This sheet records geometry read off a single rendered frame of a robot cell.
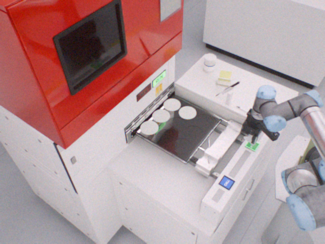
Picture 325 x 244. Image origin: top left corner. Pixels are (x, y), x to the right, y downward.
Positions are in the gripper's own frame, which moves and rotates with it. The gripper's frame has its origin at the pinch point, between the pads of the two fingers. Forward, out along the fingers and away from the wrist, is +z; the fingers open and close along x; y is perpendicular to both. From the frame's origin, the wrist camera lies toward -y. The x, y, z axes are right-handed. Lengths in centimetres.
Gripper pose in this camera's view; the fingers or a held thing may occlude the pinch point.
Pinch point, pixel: (254, 144)
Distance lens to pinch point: 160.4
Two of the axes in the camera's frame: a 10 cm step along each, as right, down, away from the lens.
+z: 0.1, 6.5, 7.6
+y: -8.1, -4.4, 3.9
